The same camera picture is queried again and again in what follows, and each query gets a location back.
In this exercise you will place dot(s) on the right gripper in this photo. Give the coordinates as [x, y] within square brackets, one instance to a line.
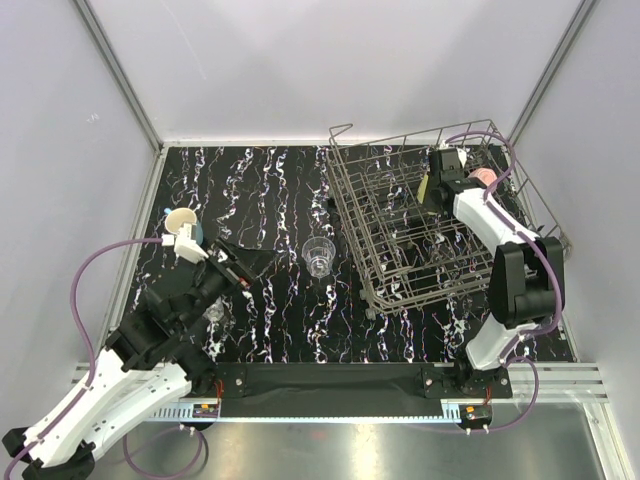
[438, 209]

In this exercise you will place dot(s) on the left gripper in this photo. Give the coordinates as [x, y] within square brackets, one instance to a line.
[248, 264]

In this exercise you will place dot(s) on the yellow mug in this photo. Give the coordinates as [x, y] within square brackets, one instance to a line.
[422, 189]

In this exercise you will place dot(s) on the pink mug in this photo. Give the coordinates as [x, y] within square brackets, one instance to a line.
[482, 178]

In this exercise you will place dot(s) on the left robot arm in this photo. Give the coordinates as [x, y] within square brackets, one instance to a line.
[148, 360]

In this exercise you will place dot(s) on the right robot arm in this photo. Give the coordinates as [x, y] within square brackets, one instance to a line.
[526, 287]

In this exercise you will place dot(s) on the black marbled mat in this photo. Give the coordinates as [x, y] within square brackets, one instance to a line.
[277, 198]

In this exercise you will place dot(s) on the clear glass left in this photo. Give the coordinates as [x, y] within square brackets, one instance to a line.
[215, 313]

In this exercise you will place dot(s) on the clear glass tumbler centre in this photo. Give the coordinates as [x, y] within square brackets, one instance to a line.
[318, 254]

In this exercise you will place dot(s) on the blue mug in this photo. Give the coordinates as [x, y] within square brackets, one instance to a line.
[176, 219]

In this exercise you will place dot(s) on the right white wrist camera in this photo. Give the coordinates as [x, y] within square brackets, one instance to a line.
[453, 158]

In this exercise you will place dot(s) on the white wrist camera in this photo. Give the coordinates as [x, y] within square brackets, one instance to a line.
[184, 246]
[453, 158]

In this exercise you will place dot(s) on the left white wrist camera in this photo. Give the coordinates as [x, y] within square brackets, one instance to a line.
[184, 246]

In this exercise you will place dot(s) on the grey wire dish rack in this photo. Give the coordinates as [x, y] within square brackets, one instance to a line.
[409, 255]

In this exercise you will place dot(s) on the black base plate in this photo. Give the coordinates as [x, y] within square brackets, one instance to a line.
[430, 380]

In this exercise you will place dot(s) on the left aluminium corner post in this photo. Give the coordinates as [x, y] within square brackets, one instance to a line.
[109, 56]

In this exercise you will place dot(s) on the aluminium corner post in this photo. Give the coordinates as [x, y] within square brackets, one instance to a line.
[570, 35]
[109, 56]

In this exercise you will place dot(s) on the right aluminium corner post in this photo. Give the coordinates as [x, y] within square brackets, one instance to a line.
[570, 35]

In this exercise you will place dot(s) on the aluminium rail front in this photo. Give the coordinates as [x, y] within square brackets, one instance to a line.
[548, 382]

